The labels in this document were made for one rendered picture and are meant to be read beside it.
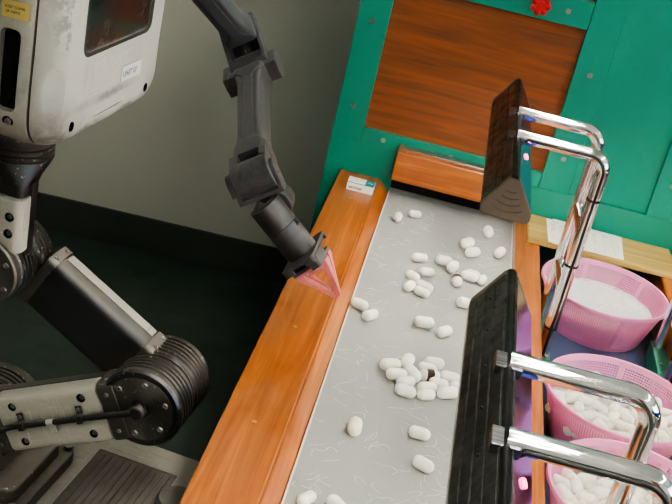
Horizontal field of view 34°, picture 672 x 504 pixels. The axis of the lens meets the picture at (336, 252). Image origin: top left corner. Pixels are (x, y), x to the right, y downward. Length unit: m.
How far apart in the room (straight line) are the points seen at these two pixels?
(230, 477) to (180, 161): 2.21
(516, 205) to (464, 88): 0.80
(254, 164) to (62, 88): 0.48
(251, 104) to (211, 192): 1.66
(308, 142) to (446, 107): 1.04
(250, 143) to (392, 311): 0.43
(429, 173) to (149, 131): 1.33
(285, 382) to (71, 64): 0.60
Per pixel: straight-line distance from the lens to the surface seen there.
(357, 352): 1.87
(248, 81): 2.04
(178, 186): 3.62
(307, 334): 1.84
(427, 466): 1.61
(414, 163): 2.49
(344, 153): 2.56
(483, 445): 1.06
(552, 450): 1.05
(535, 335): 2.04
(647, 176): 2.57
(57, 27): 1.37
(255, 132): 1.88
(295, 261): 1.83
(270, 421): 1.60
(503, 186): 1.73
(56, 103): 1.41
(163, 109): 3.55
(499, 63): 2.49
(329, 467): 1.58
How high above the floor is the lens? 1.66
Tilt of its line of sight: 25 degrees down
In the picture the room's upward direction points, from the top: 13 degrees clockwise
